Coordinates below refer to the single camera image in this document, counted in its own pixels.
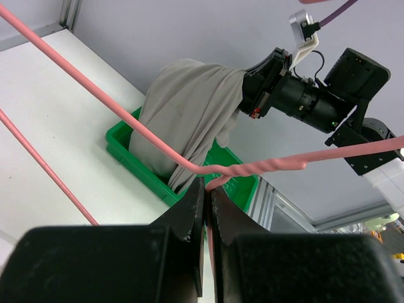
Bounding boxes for pink wire hanger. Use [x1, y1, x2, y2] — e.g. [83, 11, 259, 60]
[0, 0, 404, 275]

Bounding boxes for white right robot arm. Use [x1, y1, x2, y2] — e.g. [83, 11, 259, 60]
[231, 48, 403, 223]

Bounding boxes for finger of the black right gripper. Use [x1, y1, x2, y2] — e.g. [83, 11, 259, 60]
[244, 49, 280, 78]

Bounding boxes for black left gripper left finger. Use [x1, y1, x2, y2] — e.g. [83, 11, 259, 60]
[1, 178, 205, 302]

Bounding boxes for aluminium mounting rail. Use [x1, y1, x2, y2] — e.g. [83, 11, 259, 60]
[247, 177, 316, 234]

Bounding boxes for grey trousers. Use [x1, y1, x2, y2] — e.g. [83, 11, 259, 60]
[128, 58, 246, 195]

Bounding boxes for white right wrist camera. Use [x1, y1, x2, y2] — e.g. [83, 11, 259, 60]
[289, 9, 320, 69]

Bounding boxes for green plastic bin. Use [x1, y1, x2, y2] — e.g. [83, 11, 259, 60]
[105, 121, 258, 212]

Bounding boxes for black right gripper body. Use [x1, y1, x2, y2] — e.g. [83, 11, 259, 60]
[238, 48, 319, 122]

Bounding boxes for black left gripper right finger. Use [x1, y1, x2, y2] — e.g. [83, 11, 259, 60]
[210, 188, 403, 302]

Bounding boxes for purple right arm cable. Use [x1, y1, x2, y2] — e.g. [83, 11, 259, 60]
[318, 0, 359, 26]

